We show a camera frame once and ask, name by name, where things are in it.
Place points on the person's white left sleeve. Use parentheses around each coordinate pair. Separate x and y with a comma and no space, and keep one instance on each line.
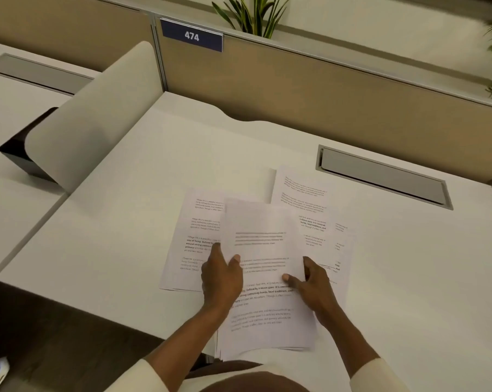
(148,377)

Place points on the person's right thumb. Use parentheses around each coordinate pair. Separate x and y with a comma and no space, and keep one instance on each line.
(293,279)

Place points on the person's left hand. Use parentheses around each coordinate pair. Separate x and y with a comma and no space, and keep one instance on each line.
(221,283)

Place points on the printed paper sheet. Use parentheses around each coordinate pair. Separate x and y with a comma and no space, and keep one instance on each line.
(325,240)
(193,236)
(301,189)

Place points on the person's right hand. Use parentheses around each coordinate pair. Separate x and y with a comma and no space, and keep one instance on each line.
(317,291)

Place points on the stack of printed paper sheets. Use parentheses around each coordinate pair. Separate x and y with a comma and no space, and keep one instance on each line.
(266,240)

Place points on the curved white desk divider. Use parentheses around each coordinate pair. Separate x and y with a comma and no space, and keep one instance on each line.
(94,118)

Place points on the beige partition panel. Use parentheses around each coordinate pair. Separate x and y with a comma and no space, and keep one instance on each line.
(332,97)
(66,32)

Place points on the blue number sign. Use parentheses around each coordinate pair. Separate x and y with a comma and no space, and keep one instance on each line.
(191,35)

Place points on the person's white right sleeve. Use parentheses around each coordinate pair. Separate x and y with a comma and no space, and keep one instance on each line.
(379,375)

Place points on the black box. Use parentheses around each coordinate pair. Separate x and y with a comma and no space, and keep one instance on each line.
(19,153)

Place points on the person's left thumb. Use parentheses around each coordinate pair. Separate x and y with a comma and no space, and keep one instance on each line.
(234,263)

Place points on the person's left forearm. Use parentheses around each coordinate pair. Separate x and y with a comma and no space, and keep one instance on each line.
(193,334)

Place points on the person's right forearm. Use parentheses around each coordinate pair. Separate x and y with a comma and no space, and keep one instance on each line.
(348,338)

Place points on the person's white sleeve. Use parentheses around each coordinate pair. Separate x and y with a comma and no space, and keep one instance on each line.
(148,377)
(379,375)

